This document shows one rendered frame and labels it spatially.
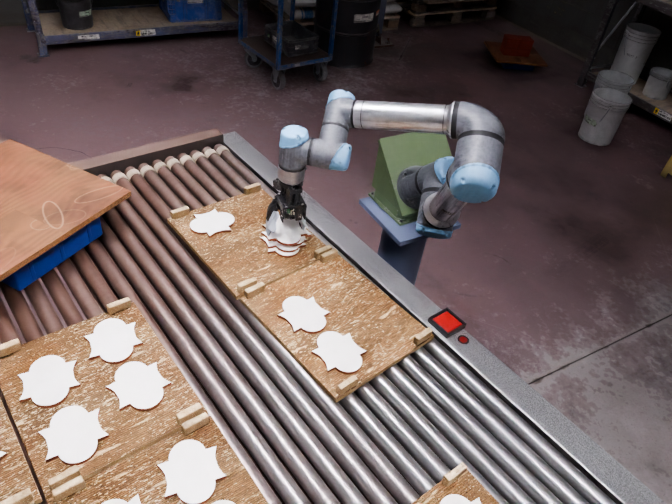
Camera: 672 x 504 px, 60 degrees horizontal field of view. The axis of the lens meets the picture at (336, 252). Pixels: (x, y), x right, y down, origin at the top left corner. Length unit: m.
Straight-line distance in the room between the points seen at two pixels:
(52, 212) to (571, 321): 2.50
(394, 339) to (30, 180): 1.16
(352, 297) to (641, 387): 1.84
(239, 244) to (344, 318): 0.42
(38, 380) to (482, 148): 1.16
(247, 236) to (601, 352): 2.00
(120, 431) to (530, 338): 2.19
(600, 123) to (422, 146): 3.03
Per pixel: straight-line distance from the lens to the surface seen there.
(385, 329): 1.58
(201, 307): 1.62
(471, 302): 3.15
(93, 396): 1.45
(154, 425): 1.38
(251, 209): 1.93
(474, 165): 1.45
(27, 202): 1.87
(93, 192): 1.86
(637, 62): 6.04
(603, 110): 4.99
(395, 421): 1.43
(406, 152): 2.09
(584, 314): 3.36
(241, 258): 1.74
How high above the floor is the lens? 2.08
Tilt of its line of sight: 40 degrees down
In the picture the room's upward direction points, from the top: 8 degrees clockwise
